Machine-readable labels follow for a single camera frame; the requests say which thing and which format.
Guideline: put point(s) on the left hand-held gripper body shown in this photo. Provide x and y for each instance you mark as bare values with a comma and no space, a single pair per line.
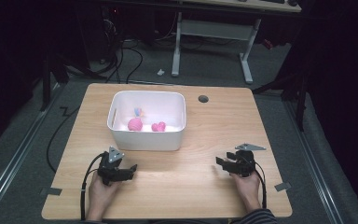
112,168

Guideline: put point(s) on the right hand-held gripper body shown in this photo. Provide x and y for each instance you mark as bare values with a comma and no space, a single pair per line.
244,163

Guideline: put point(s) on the white plastic bin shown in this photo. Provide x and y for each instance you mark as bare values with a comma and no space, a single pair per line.
146,141

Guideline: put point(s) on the pink round plush toy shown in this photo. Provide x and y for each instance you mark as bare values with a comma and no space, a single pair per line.
135,124

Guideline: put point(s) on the pink lumpy plush toy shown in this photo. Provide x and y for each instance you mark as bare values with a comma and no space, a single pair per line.
158,126

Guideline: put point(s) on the small multicoloured toy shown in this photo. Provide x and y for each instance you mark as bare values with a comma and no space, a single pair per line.
138,112

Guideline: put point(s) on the person's right hand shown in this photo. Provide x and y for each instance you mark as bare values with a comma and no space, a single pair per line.
247,189

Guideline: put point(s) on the person's left hand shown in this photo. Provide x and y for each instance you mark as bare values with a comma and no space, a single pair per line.
101,194

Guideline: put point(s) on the grey tape piece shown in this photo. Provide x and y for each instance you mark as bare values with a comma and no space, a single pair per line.
51,191
282,186

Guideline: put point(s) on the dark metal stand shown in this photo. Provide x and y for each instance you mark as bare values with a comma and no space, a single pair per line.
298,93
48,81

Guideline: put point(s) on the small white scrap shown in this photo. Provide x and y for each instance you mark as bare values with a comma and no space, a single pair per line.
160,72

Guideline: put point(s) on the small red object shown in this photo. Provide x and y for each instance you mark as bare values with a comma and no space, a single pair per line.
268,44

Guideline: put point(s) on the desk with white legs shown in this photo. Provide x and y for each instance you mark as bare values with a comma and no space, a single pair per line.
214,29

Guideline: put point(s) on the metal floor rail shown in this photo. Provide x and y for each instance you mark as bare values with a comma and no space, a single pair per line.
313,161
15,161

